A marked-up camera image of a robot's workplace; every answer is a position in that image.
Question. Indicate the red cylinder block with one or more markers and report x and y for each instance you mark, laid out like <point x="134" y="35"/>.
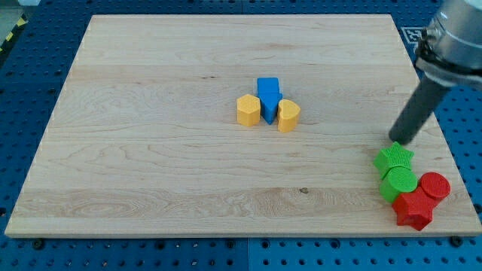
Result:
<point x="435" y="186"/>

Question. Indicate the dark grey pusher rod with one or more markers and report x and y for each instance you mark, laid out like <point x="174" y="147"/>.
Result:
<point x="420" y="106"/>

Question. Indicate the blue cube block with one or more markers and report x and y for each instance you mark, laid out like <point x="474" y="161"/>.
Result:
<point x="267" y="85"/>

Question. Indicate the green star block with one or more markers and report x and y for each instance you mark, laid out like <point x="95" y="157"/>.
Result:
<point x="394" y="156"/>

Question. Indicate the yellow hexagon block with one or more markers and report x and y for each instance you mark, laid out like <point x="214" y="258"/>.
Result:
<point x="248" y="110"/>

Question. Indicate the white fiducial marker tag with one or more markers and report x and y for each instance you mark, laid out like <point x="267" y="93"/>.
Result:
<point x="411" y="36"/>

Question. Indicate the red star block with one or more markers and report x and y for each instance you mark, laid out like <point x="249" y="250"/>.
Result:
<point x="414" y="209"/>

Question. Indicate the blue triangle block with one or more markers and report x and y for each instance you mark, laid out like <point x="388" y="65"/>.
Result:
<point x="269" y="106"/>

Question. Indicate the yellow heart block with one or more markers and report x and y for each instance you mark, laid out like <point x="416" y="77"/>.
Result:
<point x="288" y="115"/>

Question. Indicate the wooden board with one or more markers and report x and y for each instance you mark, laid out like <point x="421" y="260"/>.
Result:
<point x="144" y="142"/>

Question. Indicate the green cylinder block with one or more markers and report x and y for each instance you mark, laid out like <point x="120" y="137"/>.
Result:
<point x="396" y="181"/>

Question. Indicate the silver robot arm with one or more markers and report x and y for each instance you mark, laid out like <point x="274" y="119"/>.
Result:
<point x="449" y="50"/>

